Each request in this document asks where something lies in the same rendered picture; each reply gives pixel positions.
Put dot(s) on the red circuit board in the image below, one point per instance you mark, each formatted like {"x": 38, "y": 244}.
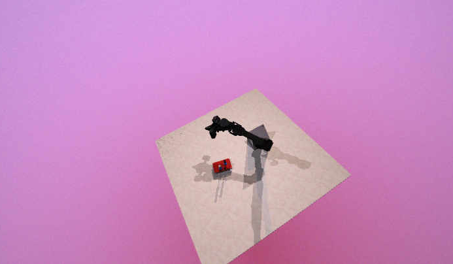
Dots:
{"x": 222, "y": 165}

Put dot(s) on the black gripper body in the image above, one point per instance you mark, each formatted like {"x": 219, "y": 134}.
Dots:
{"x": 214, "y": 129}

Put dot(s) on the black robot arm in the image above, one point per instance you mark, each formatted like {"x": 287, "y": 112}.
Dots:
{"x": 259, "y": 143}

